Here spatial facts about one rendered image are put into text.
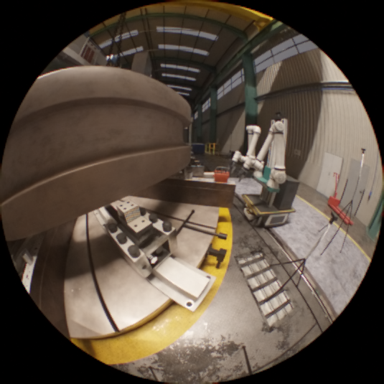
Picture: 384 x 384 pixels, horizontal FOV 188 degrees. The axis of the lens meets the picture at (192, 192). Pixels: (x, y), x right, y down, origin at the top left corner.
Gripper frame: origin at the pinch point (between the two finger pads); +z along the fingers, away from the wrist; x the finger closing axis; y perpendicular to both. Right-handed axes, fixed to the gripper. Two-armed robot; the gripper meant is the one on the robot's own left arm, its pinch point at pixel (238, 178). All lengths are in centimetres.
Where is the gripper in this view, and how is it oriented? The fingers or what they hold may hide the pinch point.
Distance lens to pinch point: 155.2
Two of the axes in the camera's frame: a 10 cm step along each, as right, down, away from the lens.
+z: -4.1, 7.5, 5.3
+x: -1.5, 5.1, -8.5
